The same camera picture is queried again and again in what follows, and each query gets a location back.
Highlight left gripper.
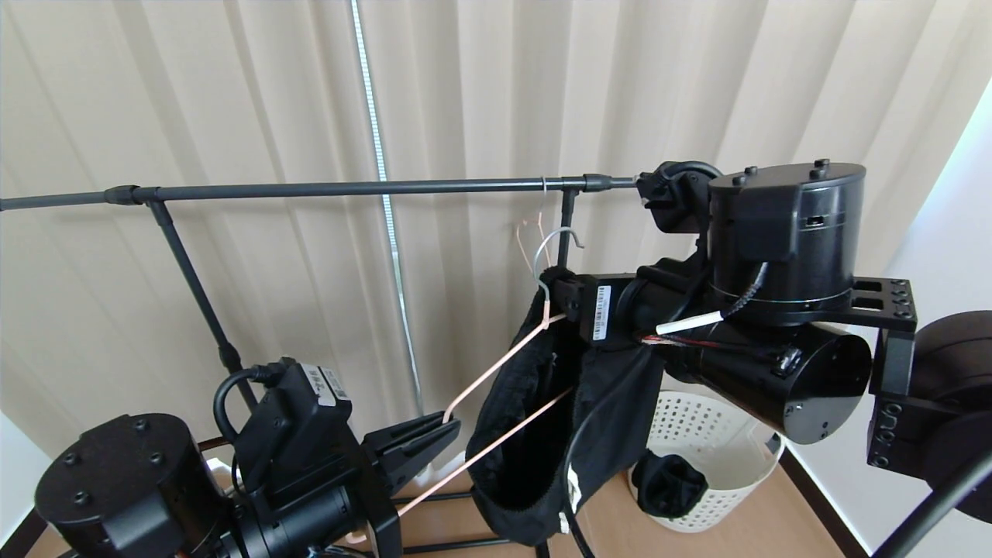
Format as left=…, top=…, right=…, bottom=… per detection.
left=232, top=412, right=463, bottom=558

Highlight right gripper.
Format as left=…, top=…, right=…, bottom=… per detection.
left=573, top=260, right=873, bottom=447

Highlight black shorts with white cord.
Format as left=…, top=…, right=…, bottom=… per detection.
left=465, top=267, right=667, bottom=547

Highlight black garment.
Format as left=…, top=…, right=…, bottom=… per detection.
left=629, top=449, right=710, bottom=518

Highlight pink clothes hanger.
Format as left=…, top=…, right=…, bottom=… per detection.
left=345, top=226, right=586, bottom=543
left=517, top=211, right=556, bottom=274

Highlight white laundry basket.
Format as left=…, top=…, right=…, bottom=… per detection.
left=626, top=390, right=785, bottom=534

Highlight black clothes rack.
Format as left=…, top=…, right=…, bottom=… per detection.
left=0, top=174, right=644, bottom=558

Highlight beige curtain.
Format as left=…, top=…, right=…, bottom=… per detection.
left=0, top=0, right=992, bottom=483

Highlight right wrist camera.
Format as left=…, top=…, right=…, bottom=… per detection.
left=637, top=161, right=723, bottom=233

